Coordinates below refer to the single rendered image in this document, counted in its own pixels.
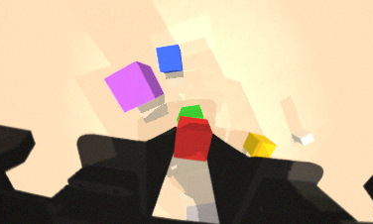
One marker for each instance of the blue block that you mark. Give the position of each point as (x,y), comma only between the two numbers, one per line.
(169,58)

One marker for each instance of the yellow block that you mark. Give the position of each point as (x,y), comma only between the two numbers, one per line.
(257,145)

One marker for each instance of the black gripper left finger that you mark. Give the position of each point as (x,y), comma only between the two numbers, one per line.
(150,160)

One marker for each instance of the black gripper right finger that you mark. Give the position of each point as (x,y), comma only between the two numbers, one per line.
(235,177)

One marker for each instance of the purple cube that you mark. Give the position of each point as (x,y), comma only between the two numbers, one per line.
(134,85)

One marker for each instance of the green block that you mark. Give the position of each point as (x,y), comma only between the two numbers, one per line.
(197,113)
(190,108)

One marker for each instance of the red block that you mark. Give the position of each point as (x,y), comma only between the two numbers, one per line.
(193,139)

